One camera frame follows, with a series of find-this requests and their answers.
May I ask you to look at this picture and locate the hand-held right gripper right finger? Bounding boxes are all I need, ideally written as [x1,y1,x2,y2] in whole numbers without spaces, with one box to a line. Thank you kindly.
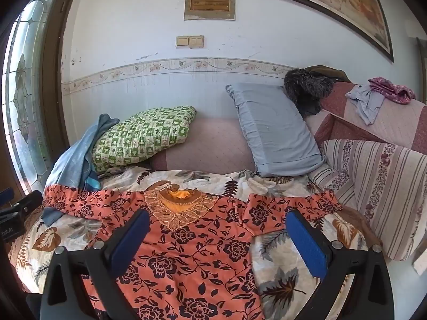
[286,209,395,320]

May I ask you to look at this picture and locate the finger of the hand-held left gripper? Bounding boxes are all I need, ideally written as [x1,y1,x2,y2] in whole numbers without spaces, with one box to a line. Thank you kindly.
[10,191,44,214]

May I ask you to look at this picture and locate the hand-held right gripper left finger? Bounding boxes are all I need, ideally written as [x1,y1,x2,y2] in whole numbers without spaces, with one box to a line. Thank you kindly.
[42,208,151,320]

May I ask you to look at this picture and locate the orange floral garment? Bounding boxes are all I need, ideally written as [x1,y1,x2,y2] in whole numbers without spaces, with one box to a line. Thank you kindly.
[43,185,342,320]

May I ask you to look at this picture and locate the cream leaf-print blanket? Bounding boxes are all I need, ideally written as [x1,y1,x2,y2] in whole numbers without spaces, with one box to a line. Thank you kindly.
[7,168,371,320]

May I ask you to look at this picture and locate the blue towel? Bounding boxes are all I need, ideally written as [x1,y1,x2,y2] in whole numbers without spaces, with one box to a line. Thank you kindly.
[43,113,121,227]

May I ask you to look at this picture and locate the blue striped sweater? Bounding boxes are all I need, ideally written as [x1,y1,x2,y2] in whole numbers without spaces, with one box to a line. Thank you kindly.
[82,170,101,190]

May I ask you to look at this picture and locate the striped floral cushion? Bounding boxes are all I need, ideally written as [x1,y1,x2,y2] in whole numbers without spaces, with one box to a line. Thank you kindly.
[307,139,427,262]

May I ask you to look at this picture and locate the green checked pillow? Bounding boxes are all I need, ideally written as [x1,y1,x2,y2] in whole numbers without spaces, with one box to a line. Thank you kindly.
[92,106,197,174]

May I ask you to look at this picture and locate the wooden door with glass pane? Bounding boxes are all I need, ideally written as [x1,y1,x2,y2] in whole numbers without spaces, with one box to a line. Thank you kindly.
[0,0,81,201]

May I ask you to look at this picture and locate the grey-blue pillow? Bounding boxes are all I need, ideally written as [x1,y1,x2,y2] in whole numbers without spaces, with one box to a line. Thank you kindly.
[225,83,327,178]

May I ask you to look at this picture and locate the mauve pillow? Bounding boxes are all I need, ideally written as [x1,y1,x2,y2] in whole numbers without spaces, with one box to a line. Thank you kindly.
[150,80,427,174]

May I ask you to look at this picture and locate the light grey garment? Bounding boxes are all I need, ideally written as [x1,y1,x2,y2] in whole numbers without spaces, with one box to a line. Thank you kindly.
[345,83,384,125]

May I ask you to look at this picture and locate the dark fur-trimmed coat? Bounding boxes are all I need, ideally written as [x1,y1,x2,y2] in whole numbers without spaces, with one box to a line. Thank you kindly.
[283,65,351,118]

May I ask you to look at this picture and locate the pink floral garment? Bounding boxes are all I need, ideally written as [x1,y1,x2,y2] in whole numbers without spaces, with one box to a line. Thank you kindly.
[369,77,416,105]

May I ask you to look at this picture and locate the beige wall panel box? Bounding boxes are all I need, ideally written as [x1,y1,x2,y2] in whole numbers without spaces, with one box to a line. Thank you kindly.
[184,0,236,21]

